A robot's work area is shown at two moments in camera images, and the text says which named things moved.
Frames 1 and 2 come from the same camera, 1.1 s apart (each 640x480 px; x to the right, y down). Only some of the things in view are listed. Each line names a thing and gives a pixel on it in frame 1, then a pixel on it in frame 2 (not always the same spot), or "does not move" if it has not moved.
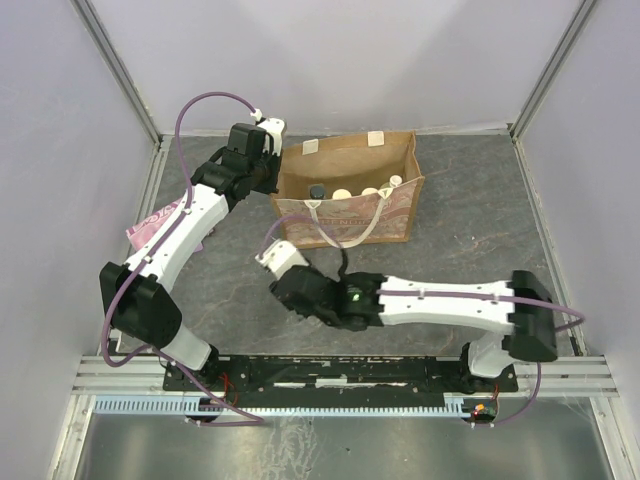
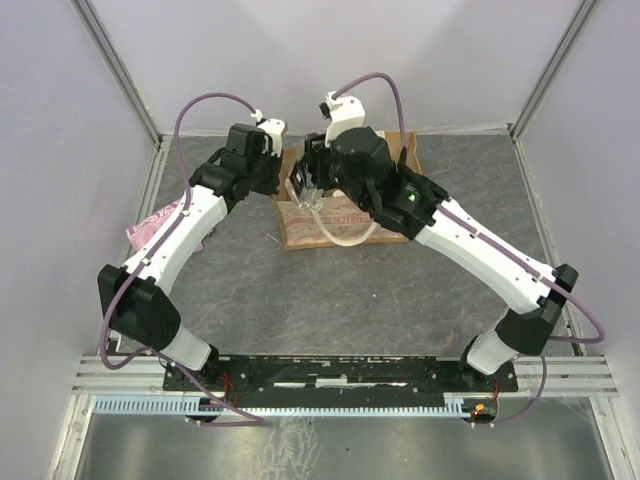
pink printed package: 142,232 does not move
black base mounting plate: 282,374 does not move
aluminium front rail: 111,375 does not move
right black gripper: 299,312 → 319,156
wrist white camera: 280,256 → 347,113
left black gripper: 270,185 does not move
